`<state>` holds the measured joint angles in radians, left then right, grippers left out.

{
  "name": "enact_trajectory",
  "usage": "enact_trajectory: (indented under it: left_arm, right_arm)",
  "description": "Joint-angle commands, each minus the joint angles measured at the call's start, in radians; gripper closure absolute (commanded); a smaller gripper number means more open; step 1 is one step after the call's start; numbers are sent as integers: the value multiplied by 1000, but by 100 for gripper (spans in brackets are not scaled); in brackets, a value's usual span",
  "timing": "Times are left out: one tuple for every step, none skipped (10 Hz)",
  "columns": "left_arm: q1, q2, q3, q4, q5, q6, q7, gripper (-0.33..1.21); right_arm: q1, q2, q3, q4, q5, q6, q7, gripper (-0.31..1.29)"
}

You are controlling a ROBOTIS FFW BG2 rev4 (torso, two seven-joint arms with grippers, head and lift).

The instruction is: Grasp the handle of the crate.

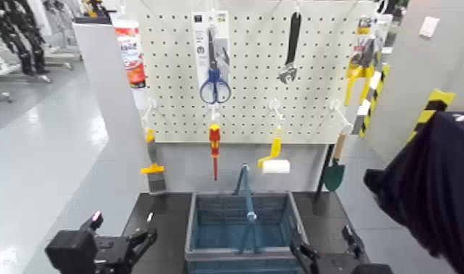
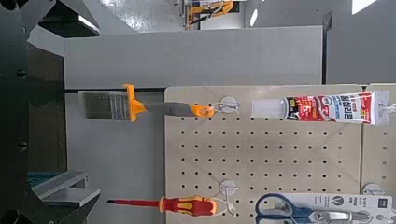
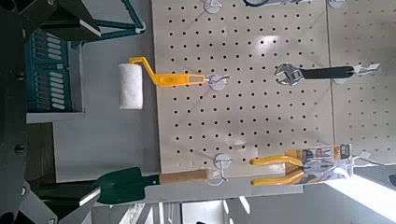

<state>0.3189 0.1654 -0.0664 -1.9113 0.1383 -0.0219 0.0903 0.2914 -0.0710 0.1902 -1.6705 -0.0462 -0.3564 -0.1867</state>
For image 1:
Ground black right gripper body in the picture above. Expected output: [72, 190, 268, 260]
[315, 252, 366, 274]

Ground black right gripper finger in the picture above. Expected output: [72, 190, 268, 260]
[290, 228, 321, 274]
[340, 224, 366, 262]

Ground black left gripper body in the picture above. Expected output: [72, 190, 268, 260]
[95, 235, 139, 274]

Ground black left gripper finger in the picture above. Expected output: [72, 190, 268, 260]
[129, 240, 154, 267]
[128, 228, 158, 251]

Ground blue plastic crate with handle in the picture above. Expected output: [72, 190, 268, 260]
[184, 163, 313, 274]

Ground grey scraper with yellow guard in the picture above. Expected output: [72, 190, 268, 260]
[140, 128, 168, 195]

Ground black pegboard stand leg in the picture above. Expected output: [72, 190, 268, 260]
[314, 143, 335, 203]

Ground dark navy cloth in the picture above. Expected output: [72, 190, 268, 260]
[363, 111, 464, 274]

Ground red and yellow screwdriver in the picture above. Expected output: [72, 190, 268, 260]
[208, 122, 222, 181]

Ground white pegboard hook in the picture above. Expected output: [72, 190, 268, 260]
[141, 97, 158, 124]
[269, 98, 286, 122]
[329, 98, 354, 136]
[208, 103, 222, 124]

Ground white partition panel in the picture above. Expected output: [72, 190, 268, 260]
[72, 22, 158, 192]

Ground blue scissors in white package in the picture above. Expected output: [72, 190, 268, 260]
[191, 10, 232, 106]

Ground red and white tube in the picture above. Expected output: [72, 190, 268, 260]
[112, 19, 147, 90]

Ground white pegboard panel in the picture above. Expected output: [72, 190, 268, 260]
[138, 0, 379, 146]

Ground black humanoid robot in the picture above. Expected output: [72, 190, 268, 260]
[0, 0, 50, 76]

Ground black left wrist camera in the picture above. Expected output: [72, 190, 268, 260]
[90, 210, 104, 231]

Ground green trowel with wooden handle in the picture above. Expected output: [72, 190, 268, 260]
[323, 131, 347, 192]

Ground yellow handled white paint roller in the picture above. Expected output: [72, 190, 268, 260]
[256, 128, 291, 176]

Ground yellow black striped post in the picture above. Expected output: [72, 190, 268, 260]
[406, 88, 457, 144]
[358, 63, 390, 138]

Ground yellow handled pliers in package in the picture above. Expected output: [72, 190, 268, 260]
[344, 15, 386, 107]

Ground black handled adjustable wrench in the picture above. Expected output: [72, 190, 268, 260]
[277, 11, 302, 85]

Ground white wall plate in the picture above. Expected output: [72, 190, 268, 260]
[419, 15, 441, 39]

